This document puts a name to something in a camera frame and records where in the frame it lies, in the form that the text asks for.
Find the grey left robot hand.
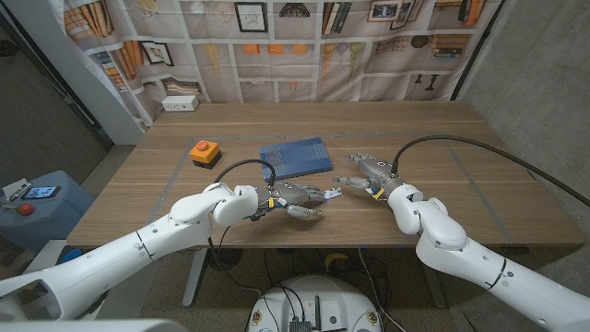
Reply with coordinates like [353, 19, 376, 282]
[254, 182, 326, 220]

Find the printed bookshelf backdrop cloth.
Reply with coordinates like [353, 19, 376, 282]
[48, 0, 503, 128]

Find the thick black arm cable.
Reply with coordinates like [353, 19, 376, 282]
[214, 159, 277, 188]
[391, 135, 590, 208]

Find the orange emergency stop button box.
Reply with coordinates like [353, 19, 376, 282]
[188, 139, 222, 170]

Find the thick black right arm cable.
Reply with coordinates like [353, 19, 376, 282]
[391, 135, 590, 208]

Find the blue puzzle board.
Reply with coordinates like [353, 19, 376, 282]
[258, 136, 334, 183]

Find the white power outlet box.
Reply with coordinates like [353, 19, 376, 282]
[160, 94, 200, 113]

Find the white robot torso edge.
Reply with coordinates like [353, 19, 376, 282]
[0, 317, 188, 332]

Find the white robot base with cables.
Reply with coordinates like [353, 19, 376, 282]
[247, 275, 383, 332]

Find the yellow curved object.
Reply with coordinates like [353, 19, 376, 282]
[324, 252, 350, 272]

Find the white base with blue pads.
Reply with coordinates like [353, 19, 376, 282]
[22, 239, 84, 278]

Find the grey table leg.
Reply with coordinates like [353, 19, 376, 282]
[423, 269, 448, 309]

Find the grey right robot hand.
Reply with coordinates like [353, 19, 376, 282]
[332, 152, 407, 200]

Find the white paper item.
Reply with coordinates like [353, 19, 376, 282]
[1, 177, 32, 202]

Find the black backdrop pole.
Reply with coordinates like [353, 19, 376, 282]
[450, 0, 507, 101]

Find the white table leg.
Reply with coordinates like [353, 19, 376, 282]
[182, 247, 208, 309]

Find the black round floor object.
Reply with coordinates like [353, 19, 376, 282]
[206, 247, 244, 271]

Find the blue stool with phone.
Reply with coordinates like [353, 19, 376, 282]
[0, 170, 96, 254]

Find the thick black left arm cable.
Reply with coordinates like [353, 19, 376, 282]
[214, 159, 277, 188]

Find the smartphone with lit screen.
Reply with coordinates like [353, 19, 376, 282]
[21, 184, 62, 200]

